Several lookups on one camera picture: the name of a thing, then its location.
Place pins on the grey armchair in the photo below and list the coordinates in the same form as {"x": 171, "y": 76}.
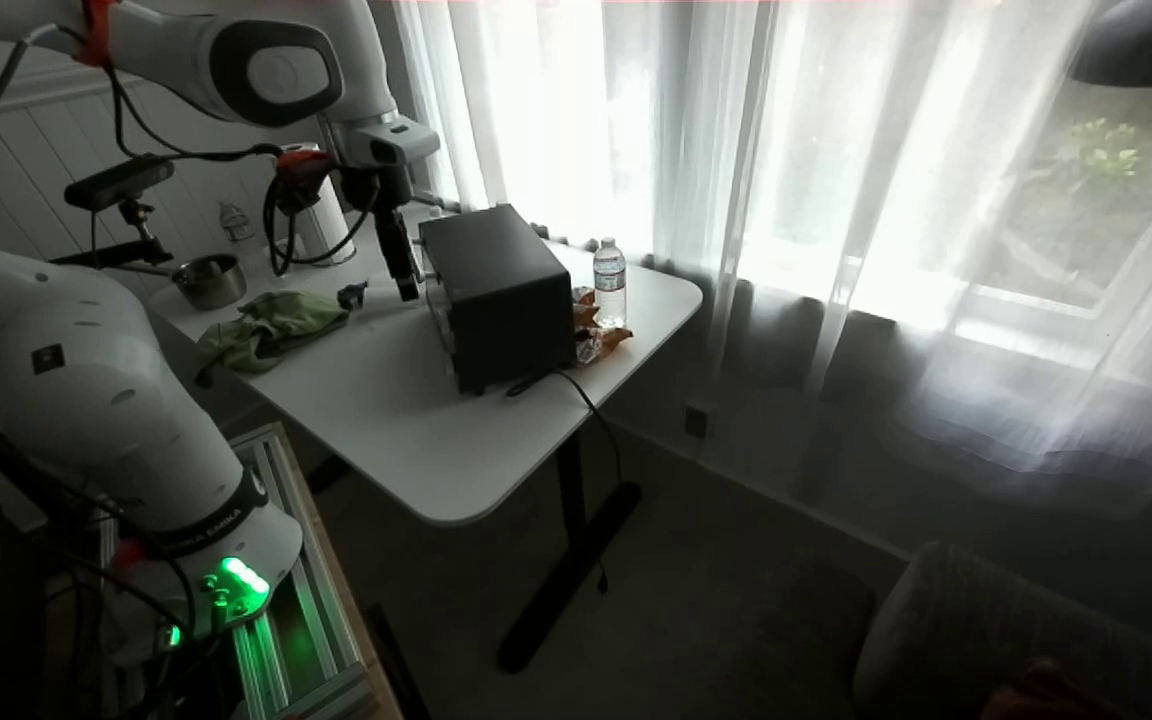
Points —
{"x": 1016, "y": 630}

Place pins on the dark lamp shade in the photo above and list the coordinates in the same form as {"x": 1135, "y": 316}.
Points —
{"x": 1151, "y": 45}

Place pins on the white paper towel roll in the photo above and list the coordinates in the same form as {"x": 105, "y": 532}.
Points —
{"x": 328, "y": 225}

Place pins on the camera on mount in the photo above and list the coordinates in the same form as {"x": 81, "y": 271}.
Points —
{"x": 118, "y": 183}

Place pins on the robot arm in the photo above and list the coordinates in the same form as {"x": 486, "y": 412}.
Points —
{"x": 116, "y": 420}

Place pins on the metal bowl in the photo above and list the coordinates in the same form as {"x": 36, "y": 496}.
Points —
{"x": 208, "y": 282}

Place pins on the wall socket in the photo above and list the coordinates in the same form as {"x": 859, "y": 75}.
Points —
{"x": 698, "y": 421}

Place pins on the clear water bottle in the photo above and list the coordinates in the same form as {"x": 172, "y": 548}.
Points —
{"x": 610, "y": 285}

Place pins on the orange snack packet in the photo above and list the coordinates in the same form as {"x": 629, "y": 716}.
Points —
{"x": 591, "y": 340}

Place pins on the small dark object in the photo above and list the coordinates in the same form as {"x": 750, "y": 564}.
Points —
{"x": 351, "y": 296}

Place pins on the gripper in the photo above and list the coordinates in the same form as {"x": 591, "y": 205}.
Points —
{"x": 381, "y": 190}

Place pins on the green cloth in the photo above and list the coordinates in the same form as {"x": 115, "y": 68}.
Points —
{"x": 271, "y": 325}

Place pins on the white sheer curtain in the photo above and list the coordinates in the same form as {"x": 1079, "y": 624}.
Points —
{"x": 836, "y": 200}

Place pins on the black microwave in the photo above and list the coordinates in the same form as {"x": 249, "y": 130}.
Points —
{"x": 506, "y": 290}

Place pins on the window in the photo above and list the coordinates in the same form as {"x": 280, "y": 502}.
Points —
{"x": 1106, "y": 200}

